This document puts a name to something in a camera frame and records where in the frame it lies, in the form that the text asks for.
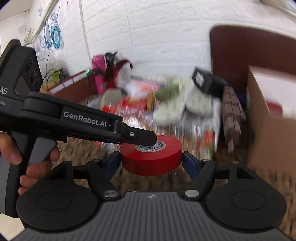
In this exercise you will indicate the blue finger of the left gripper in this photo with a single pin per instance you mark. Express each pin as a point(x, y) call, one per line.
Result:
point(137, 136)

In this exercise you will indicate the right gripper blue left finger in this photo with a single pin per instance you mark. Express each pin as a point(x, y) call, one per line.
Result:
point(111, 164)

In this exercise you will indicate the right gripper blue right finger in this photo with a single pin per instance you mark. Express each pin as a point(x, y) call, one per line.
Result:
point(191, 164)

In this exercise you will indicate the red tape roll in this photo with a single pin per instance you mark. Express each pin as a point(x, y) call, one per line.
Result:
point(161, 158)

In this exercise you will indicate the small green box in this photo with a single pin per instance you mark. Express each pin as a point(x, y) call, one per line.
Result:
point(167, 92)

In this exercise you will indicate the small red gift box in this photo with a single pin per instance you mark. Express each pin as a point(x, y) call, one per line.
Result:
point(275, 109)

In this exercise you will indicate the person's left hand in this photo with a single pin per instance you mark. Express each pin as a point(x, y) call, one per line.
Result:
point(35, 171)

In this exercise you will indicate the translucent plastic funnel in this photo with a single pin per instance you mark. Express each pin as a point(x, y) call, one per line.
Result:
point(111, 97)

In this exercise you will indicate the brown box on left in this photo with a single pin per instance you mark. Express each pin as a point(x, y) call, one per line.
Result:
point(75, 88)

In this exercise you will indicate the white floral insole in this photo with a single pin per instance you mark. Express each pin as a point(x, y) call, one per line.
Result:
point(190, 99)

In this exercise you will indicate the brown striped pouch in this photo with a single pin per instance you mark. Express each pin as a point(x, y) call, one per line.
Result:
point(233, 117)

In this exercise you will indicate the black product box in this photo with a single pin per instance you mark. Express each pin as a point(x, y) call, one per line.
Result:
point(209, 83)

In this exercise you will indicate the large brown cardboard box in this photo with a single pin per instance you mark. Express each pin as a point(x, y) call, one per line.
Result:
point(273, 146)

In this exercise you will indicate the dark wooden board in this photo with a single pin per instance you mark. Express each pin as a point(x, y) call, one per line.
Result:
point(235, 48)

